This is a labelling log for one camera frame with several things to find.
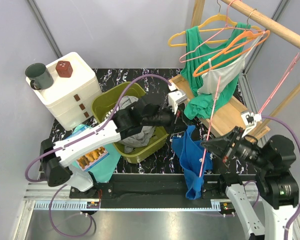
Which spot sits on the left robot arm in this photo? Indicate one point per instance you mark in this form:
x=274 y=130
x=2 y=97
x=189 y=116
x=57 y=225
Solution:
x=56 y=158

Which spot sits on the dark green mug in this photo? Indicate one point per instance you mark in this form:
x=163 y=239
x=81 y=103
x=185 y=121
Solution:
x=39 y=76

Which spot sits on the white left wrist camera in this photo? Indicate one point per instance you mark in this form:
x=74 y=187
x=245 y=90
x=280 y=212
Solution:
x=175 y=97

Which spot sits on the pink wire hanger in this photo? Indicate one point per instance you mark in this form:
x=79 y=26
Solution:
x=210 y=40

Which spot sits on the white cable duct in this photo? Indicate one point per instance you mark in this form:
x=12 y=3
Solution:
x=129 y=205

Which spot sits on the orange plastic hanger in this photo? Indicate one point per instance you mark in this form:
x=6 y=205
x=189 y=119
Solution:
x=240 y=41

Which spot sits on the blue tank top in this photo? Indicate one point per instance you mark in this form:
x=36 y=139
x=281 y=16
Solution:
x=193 y=162

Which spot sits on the green tank top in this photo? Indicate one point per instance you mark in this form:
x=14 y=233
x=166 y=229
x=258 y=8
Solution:
x=201 y=105

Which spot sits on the dark red cube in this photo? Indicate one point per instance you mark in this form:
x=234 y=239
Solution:
x=64 y=69

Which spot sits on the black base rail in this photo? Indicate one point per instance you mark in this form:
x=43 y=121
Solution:
x=145 y=188

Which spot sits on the white drawer unit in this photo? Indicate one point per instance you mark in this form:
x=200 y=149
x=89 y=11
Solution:
x=69 y=100

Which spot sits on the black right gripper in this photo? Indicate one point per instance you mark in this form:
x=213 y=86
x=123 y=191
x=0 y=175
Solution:
x=214 y=145

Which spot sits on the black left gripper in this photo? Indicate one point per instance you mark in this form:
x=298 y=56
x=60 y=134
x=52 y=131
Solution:
x=178 y=124

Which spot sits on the light grey tank top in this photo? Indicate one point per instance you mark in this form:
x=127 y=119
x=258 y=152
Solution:
x=216 y=80

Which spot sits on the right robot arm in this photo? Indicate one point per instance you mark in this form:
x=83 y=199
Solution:
x=276 y=186

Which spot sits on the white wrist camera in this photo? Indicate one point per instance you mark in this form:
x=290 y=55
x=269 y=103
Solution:
x=250 y=120
x=175 y=97

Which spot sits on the black white striped tank top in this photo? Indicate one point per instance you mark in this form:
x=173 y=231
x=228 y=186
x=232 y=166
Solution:
x=108 y=114

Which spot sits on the olive green plastic basket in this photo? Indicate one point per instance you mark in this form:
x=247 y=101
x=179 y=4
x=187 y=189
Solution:
x=105 y=102

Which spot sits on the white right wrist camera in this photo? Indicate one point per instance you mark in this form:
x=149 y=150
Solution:
x=250 y=120

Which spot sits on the yellow velvet hanger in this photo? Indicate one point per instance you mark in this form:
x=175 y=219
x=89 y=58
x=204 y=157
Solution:
x=210 y=27

